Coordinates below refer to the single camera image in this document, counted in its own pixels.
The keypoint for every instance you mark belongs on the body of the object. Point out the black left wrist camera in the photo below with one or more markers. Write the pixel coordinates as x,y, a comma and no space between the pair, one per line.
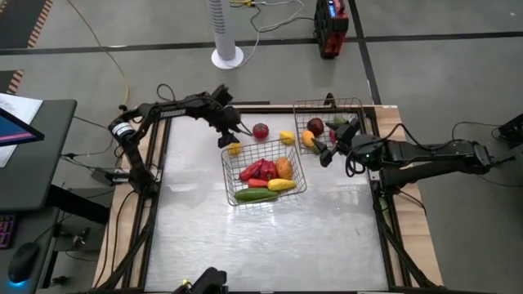
222,94

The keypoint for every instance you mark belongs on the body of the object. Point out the wooden table board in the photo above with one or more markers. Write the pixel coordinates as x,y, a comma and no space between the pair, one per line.
417,237

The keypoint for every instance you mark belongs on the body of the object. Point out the computer monitor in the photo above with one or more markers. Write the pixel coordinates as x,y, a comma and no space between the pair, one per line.
16,132

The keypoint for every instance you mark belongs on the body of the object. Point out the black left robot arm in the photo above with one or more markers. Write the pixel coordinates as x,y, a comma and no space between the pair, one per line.
175,111

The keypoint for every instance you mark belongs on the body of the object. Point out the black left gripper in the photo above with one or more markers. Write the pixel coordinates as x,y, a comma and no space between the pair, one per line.
226,119

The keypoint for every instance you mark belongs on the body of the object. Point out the yellow corn cob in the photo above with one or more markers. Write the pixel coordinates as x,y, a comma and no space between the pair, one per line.
282,185

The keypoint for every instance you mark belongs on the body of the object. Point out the black box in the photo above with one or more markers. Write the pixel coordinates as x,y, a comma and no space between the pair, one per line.
512,130

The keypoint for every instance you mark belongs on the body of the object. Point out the yellow lemon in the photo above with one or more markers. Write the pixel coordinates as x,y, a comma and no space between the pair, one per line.
235,150
287,137

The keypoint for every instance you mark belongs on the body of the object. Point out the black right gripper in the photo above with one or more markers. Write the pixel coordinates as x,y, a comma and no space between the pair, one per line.
345,146

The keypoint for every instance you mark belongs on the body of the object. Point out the black backlit keyboard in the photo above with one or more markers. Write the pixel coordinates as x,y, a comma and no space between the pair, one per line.
6,230

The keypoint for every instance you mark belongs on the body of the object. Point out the white tower fan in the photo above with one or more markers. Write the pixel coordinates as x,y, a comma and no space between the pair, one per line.
222,28

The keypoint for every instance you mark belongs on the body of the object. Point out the orange carrot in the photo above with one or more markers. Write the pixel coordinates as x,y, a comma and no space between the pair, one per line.
257,183

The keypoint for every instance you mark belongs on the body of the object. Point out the long red pepper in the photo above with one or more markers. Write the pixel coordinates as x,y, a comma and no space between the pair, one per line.
250,170

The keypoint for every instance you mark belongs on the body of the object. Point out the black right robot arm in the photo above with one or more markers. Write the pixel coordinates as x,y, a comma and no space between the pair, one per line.
441,155

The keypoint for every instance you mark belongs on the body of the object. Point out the black floor plug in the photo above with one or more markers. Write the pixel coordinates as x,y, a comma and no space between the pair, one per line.
122,107

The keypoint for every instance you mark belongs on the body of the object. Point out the green lime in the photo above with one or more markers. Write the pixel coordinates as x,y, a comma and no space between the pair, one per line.
339,119

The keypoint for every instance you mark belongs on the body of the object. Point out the dark purple plum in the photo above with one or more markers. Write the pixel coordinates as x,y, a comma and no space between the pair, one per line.
315,126

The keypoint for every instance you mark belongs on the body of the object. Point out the white papers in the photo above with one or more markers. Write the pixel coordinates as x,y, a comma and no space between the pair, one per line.
22,107

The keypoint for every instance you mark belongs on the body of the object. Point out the small black bracket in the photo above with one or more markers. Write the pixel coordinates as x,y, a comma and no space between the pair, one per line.
79,239

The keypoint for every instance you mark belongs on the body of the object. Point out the dark grey desk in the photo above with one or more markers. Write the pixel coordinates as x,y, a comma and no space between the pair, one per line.
37,163

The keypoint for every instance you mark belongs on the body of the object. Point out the green cucumber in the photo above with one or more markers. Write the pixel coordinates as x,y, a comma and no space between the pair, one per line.
255,194

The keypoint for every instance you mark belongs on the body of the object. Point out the black clamp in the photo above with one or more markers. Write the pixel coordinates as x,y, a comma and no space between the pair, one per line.
329,100

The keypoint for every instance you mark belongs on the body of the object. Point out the yellow plug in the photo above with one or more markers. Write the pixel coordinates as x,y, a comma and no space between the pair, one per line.
243,3

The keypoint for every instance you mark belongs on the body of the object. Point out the black handheld device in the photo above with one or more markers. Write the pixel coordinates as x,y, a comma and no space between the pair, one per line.
208,281

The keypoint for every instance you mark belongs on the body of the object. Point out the red bell pepper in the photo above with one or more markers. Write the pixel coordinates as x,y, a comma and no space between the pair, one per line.
269,170

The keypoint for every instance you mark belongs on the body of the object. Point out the red black power station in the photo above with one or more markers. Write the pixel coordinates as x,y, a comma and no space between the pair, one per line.
333,36

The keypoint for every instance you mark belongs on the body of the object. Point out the black table frame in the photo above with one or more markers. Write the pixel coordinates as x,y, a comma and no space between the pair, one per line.
278,109

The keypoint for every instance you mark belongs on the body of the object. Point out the black mat orange striped edge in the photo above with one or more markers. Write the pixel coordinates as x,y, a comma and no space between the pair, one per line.
6,79
20,20

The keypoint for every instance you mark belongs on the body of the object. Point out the yellow-orange citrus fruit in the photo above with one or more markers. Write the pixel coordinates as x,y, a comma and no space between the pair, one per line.
307,139

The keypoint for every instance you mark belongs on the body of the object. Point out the black computer mouse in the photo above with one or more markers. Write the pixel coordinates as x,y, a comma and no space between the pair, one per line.
23,261

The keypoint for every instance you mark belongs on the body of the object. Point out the brown potato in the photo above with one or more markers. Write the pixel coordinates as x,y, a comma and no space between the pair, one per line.
284,168

